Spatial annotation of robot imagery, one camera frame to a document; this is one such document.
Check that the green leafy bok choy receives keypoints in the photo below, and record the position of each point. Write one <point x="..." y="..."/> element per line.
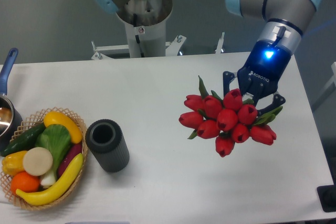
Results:
<point x="57" y="140"/>

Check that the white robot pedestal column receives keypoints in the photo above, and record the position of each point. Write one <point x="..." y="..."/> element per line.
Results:
<point x="145" y="26"/>

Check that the yellow banana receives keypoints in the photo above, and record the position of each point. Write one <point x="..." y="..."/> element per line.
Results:
<point x="54" y="192"/>

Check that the blue handled saucepan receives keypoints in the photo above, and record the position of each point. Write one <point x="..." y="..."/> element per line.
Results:
<point x="10" y="117"/>

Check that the dark grey ribbed vase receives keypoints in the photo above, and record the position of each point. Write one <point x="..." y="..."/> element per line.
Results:
<point x="106" y="142"/>

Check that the black device at table edge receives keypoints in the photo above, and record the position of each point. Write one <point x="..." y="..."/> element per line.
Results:
<point x="327" y="197"/>

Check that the yellow squash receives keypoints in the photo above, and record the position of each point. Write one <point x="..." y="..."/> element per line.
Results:
<point x="55" y="117"/>

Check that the woven wicker basket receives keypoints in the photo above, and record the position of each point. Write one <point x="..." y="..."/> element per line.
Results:
<point x="29" y="122"/>

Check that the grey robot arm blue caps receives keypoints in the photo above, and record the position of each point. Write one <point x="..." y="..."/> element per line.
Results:
<point x="286" y="22"/>

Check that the yellow bell pepper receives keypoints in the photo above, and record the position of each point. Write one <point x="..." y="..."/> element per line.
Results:
<point x="12" y="164"/>

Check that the red tulip bouquet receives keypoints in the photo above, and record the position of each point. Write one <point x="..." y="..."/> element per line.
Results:
<point x="228" y="120"/>

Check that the beige round radish slice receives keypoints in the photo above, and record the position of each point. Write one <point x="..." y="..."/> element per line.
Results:
<point x="37" y="161"/>

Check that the white furniture piece right edge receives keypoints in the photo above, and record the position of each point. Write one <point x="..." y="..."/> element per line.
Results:
<point x="326" y="91"/>

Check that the orange fruit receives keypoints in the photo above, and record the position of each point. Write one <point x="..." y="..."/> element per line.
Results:
<point x="25" y="182"/>

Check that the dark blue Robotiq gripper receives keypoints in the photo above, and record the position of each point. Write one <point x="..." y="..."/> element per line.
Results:
<point x="260" y="74"/>

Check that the purple sweet potato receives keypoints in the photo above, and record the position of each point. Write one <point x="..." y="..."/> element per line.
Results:
<point x="73" y="151"/>

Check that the green cucumber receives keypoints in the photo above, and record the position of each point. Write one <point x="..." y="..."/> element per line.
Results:
<point x="25" y="141"/>

